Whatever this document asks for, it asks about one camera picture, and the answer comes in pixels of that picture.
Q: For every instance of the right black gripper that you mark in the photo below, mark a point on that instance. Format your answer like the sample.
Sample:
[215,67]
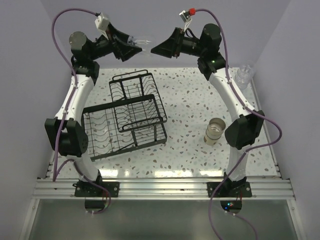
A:
[171,47]

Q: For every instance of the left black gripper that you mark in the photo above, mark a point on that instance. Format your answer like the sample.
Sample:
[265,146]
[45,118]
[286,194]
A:
[117,42]

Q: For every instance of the clear glass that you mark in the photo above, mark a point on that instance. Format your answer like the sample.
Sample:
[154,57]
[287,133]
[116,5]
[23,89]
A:
[145,42]
[246,70]
[241,82]

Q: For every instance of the beige cup rack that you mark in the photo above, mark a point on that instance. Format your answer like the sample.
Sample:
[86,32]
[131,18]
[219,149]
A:
[215,128]
[211,140]

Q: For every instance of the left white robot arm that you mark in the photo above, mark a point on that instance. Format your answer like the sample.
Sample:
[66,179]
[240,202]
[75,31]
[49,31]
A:
[65,133]

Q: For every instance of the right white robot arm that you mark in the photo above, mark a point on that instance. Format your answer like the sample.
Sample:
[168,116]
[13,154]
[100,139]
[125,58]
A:
[245,124]

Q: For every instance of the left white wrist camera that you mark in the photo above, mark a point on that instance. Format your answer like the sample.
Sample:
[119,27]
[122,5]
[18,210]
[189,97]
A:
[102,22]

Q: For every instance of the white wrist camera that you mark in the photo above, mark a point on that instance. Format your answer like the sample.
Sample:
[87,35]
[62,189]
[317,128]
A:
[186,16]
[102,22]

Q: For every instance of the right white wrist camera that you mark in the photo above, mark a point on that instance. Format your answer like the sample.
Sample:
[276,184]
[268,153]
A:
[186,16]

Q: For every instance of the black wire dish rack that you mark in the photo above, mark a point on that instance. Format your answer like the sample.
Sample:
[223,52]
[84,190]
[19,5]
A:
[133,120]

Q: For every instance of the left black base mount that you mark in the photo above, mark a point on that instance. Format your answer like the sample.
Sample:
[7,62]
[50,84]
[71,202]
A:
[87,190]

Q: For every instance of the aluminium front rail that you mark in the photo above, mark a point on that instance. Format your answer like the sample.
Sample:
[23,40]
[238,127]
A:
[185,188]

